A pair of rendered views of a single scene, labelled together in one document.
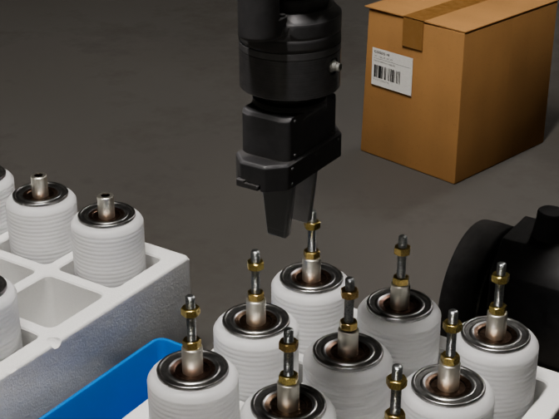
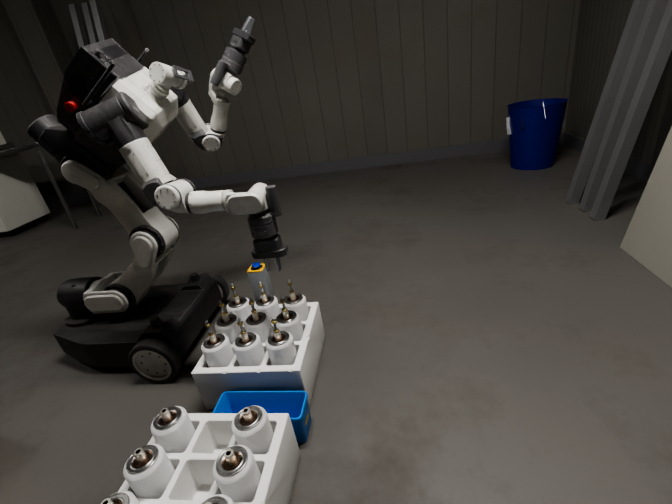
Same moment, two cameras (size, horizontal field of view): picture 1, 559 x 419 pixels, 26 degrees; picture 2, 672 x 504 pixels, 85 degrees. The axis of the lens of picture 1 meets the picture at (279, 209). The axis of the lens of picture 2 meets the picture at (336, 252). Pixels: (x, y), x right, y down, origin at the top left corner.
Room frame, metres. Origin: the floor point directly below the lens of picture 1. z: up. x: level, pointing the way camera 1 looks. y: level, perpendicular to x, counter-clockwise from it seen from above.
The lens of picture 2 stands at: (1.22, 1.12, 1.03)
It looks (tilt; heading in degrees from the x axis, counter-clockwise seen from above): 26 degrees down; 248
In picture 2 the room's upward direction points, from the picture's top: 10 degrees counter-clockwise
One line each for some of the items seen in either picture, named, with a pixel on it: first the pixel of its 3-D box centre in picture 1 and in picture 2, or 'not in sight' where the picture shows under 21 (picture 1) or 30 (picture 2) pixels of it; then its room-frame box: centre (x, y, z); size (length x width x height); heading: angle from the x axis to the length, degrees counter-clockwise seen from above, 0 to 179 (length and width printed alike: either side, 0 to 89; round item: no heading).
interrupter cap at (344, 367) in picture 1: (348, 352); (256, 318); (1.10, -0.07, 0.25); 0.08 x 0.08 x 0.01
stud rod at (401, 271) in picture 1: (401, 265); not in sight; (1.20, -0.14, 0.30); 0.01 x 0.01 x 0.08
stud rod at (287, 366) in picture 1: (288, 362); not in sight; (1.00, -0.01, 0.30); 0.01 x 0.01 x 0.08
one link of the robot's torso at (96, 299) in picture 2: not in sight; (118, 291); (1.59, -0.66, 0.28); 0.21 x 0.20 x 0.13; 147
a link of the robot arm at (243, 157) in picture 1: (292, 104); (266, 238); (1.00, -0.01, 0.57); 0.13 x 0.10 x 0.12; 147
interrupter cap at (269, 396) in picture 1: (288, 406); (286, 317); (1.00, -0.01, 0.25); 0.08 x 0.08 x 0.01
